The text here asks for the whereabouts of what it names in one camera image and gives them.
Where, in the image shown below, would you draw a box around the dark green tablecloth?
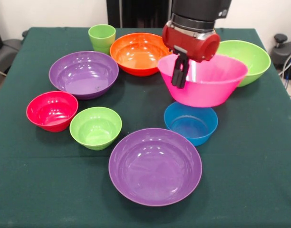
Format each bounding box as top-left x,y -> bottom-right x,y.
0,27 -> 291,228

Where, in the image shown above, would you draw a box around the black cabinet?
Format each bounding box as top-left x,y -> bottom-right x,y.
106,0 -> 175,29

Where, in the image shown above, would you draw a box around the large green plastic bowl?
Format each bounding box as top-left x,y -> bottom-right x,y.
216,39 -> 272,88

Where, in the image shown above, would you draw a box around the small green plastic bowl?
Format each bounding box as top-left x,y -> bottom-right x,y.
69,106 -> 123,151

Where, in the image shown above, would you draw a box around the blue plastic bowl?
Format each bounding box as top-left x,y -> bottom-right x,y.
164,101 -> 219,147

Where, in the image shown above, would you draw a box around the green plastic cup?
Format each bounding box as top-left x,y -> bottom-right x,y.
87,24 -> 116,56

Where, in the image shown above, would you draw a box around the orange plastic bowl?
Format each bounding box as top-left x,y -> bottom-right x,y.
109,32 -> 172,77

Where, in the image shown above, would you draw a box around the pink plastic bowl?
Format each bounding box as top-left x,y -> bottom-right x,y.
157,54 -> 249,108

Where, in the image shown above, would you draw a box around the purple plastic bowl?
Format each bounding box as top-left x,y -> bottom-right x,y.
48,51 -> 119,100
108,128 -> 203,207

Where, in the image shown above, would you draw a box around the blue and white cables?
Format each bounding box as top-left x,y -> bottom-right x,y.
278,48 -> 291,81

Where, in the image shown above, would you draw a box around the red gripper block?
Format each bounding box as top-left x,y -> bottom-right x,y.
162,20 -> 221,89

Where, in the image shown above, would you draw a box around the red plastic bowl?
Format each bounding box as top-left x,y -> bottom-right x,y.
26,91 -> 79,133

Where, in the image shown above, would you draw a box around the black chair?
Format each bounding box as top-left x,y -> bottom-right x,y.
0,16 -> 29,76

